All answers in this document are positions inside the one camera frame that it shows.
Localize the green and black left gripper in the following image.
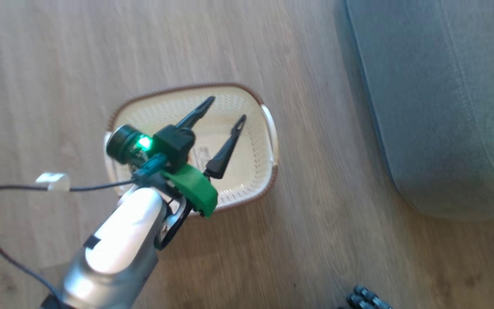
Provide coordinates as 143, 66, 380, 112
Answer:
152, 96, 247, 218

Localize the white perforated plastic laundry basket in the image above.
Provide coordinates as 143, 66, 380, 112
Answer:
103, 83, 280, 217

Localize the grey sofa cushion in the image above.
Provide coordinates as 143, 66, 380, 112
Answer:
343, 0, 494, 221

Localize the thin black cable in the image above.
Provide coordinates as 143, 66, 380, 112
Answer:
0, 180, 138, 307

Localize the white cable tag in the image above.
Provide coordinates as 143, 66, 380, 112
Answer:
36, 173, 71, 192

